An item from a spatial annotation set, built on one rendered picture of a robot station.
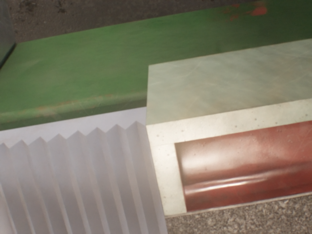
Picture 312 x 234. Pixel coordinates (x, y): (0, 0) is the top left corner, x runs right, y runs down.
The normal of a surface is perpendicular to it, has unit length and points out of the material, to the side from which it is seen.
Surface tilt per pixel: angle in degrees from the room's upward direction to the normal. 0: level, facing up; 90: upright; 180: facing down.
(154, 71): 90
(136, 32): 90
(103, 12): 0
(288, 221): 1
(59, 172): 61
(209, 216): 0
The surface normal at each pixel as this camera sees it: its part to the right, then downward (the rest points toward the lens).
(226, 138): 0.02, 0.51
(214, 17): -0.18, -0.90
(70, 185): 0.86, 0.04
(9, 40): 0.98, -0.16
